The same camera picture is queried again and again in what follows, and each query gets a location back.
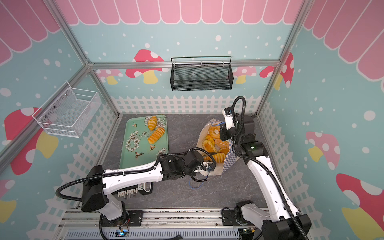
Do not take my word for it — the black tool rack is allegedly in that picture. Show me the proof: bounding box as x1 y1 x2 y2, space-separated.
117 182 154 199

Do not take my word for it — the long twisted bread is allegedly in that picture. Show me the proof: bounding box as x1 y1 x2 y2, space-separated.
148 127 165 145

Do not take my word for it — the checkered paper bag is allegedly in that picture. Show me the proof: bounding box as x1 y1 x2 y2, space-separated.
191 119 239 185

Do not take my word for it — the small croissant bread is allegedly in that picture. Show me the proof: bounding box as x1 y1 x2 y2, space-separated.
147 116 158 131

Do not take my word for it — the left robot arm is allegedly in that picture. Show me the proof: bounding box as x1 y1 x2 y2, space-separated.
56 147 217 222

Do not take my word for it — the black mesh wall basket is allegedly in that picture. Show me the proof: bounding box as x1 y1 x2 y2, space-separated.
170 56 234 92

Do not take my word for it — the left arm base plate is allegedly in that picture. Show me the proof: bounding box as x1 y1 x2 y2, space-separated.
102 210 144 227

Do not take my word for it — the rectangular crusty pastry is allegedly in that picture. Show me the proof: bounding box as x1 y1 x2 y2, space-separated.
202 140 218 154

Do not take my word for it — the ring doughnut bread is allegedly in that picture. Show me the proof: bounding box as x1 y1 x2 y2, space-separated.
209 126 221 139

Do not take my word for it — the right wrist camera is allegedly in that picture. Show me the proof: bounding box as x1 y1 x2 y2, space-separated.
222 107 235 130

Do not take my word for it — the white wire wall basket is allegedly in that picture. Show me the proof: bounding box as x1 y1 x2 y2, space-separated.
32 82 102 138

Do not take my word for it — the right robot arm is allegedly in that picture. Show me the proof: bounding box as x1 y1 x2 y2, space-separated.
220 96 312 240

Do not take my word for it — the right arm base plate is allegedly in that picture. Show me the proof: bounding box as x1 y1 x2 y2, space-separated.
221 207 253 226

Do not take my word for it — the oval bun bread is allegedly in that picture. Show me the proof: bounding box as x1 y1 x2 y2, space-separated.
215 139 230 149

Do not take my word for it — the green floral tray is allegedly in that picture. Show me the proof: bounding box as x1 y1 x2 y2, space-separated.
120 115 169 169

